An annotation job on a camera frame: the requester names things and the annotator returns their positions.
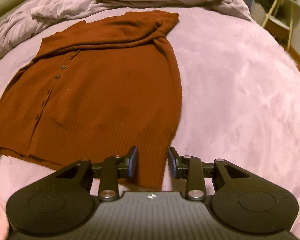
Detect rust brown knit cardigan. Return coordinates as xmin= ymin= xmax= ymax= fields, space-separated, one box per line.
xmin=0 ymin=10 xmax=182 ymax=189

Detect dark clothes pile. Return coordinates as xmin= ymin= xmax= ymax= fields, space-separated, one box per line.
xmin=254 ymin=0 xmax=275 ymax=13

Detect cream side table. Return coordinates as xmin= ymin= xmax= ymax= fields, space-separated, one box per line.
xmin=261 ymin=0 xmax=300 ymax=51

